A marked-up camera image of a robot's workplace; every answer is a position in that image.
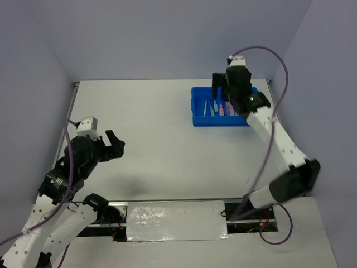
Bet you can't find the pink correction tape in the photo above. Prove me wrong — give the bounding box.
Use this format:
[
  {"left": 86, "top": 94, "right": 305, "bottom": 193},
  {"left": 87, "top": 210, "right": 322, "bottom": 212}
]
[{"left": 219, "top": 103, "right": 224, "bottom": 116}]

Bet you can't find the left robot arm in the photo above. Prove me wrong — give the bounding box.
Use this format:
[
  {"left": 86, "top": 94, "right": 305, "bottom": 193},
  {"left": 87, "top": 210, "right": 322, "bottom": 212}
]
[{"left": 1, "top": 130, "right": 125, "bottom": 267}]

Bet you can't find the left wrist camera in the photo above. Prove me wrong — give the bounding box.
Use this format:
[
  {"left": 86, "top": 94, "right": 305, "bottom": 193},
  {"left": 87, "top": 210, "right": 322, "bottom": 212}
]
[{"left": 76, "top": 116, "right": 100, "bottom": 141}]

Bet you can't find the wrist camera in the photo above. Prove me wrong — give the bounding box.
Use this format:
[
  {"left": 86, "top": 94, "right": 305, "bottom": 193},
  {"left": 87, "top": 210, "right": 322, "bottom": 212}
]
[
  {"left": 227, "top": 55, "right": 247, "bottom": 67},
  {"left": 76, "top": 116, "right": 100, "bottom": 141}
]

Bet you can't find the silver foil tape sheet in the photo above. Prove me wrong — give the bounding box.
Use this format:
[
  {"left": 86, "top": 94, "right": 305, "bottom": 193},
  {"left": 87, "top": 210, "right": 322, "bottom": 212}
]
[{"left": 126, "top": 200, "right": 228, "bottom": 242}]

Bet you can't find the green correction tape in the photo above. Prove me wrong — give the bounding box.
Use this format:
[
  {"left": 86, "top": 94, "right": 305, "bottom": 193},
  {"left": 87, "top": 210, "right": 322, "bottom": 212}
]
[{"left": 209, "top": 103, "right": 215, "bottom": 117}]

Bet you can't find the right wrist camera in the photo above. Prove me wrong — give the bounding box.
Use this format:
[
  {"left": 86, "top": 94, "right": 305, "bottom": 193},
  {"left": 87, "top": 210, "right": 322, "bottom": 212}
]
[{"left": 227, "top": 55, "right": 247, "bottom": 67}]

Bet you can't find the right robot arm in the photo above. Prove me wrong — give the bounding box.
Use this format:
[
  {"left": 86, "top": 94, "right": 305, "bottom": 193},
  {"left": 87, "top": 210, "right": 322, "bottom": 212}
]
[{"left": 211, "top": 65, "right": 321, "bottom": 220}]

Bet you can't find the blue plastic compartment tray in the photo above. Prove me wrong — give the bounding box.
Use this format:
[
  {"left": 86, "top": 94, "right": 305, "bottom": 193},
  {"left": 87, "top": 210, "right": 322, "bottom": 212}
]
[{"left": 191, "top": 87, "right": 248, "bottom": 127}]

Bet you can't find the pink purple highlighter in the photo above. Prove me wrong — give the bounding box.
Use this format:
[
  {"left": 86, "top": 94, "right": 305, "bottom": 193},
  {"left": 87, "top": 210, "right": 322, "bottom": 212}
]
[{"left": 226, "top": 102, "right": 235, "bottom": 116}]

